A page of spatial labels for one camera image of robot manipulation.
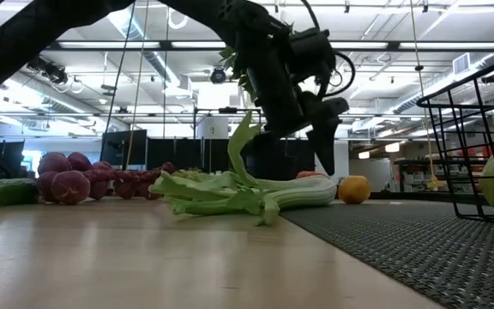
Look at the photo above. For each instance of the green celery bunch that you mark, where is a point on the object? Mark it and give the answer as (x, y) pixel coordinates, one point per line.
(307, 193)

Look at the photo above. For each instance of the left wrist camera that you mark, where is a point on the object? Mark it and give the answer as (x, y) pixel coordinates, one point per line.
(313, 56)

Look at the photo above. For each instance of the black monitor screen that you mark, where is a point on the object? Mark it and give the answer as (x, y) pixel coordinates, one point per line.
(122, 146)

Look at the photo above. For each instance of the green cucumber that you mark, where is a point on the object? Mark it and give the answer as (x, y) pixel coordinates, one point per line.
(4, 192)

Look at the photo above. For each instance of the purple grape bunch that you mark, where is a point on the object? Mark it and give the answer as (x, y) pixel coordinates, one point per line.
(70, 186)

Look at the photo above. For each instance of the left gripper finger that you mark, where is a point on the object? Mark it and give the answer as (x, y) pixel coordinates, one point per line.
(324, 129)

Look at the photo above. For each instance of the grey woven placemat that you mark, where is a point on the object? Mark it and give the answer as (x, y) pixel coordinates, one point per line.
(401, 257)

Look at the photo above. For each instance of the small orange round fruit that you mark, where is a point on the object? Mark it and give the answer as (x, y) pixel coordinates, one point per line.
(354, 189)

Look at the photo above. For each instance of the red round fruit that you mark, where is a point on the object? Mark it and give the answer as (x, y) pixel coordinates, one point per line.
(309, 173)

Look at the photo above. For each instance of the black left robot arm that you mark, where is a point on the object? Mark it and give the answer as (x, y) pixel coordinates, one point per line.
(15, 47)

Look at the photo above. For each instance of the black table frame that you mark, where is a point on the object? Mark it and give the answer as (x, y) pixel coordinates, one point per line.
(401, 196)

